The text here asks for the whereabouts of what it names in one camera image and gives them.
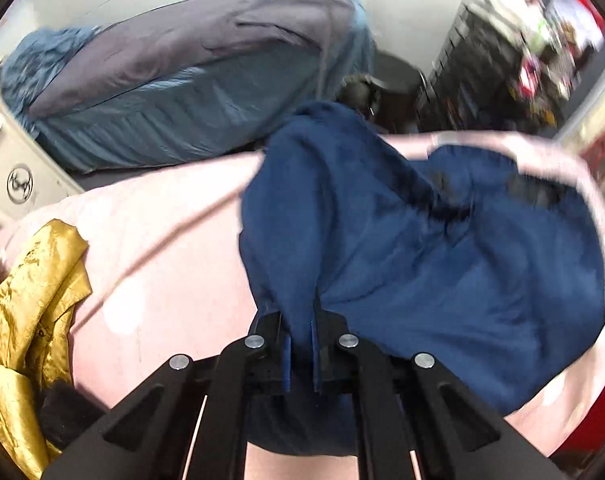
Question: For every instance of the black garment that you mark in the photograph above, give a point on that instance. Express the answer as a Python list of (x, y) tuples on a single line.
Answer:
[(65, 414)]

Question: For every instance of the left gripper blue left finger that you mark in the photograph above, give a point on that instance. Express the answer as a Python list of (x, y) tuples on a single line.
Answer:
[(285, 360)]

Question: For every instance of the black round stool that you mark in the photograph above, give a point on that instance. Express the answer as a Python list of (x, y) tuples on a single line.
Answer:
[(388, 96)]

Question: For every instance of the white bedside cabinet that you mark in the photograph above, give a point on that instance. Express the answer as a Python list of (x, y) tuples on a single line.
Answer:
[(29, 178)]

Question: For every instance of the navy blue puffer jacket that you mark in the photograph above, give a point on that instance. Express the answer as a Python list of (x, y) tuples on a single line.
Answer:
[(498, 274)]

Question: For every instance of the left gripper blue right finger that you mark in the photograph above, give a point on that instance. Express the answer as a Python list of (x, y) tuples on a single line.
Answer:
[(316, 355)]

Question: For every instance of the black metal shelf rack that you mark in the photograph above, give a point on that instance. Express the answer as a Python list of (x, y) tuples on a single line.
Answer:
[(486, 78)]

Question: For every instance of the red suitcase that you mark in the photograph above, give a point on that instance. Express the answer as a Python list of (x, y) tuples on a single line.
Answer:
[(589, 436)]

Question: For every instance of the pink polka dot bed sheet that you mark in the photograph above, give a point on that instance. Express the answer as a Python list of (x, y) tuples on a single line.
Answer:
[(167, 278)]

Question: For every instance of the blue crumpled cloth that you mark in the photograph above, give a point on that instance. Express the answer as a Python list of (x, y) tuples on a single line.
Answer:
[(34, 63)]

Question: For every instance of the gold satin jacket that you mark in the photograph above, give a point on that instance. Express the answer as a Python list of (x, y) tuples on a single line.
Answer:
[(37, 307)]

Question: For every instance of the grey blue duvet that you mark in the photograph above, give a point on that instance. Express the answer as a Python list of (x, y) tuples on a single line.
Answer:
[(196, 79)]

